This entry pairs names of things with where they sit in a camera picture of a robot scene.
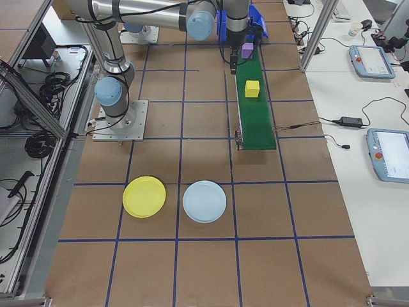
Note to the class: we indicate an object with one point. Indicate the purple foam block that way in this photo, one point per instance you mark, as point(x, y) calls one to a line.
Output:
point(248, 51)

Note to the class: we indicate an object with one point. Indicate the yellow foam block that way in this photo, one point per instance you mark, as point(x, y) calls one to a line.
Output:
point(252, 89)

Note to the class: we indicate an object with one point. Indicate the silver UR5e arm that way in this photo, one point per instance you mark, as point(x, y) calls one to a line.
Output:
point(143, 12)
point(132, 27)

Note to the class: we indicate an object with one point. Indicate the light blue round plate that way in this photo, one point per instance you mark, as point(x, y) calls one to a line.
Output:
point(204, 201)

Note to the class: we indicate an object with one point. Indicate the yellow round plate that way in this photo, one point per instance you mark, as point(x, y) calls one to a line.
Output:
point(144, 196)

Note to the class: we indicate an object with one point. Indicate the blue plastic bin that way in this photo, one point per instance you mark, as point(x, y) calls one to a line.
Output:
point(263, 22)

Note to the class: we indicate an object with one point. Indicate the green conveyor belt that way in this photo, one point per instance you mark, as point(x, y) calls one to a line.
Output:
point(257, 128)

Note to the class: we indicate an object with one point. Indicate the white paper cup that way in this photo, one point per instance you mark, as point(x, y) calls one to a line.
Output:
point(354, 29)

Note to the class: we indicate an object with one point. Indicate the white side desk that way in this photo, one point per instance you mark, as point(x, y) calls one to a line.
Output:
point(351, 96)

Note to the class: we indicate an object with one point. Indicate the black power adapter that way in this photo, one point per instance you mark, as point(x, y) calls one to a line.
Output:
point(351, 121)

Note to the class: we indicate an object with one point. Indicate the black computer mouse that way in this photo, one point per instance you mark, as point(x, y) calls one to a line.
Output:
point(366, 24)

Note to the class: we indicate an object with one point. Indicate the blue grey teach pendant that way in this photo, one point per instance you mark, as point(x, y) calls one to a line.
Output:
point(372, 62)
point(394, 156)

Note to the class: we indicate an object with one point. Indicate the black flat box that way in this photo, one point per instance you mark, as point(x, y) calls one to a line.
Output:
point(35, 44)

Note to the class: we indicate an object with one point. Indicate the aluminium post beside white desk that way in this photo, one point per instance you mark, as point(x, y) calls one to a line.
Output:
point(315, 35)

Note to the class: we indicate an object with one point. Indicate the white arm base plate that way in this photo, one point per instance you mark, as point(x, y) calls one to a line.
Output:
point(137, 128)
point(150, 40)

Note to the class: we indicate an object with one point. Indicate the V-shaped metal bar frame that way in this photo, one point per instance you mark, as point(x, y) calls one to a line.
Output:
point(54, 192)

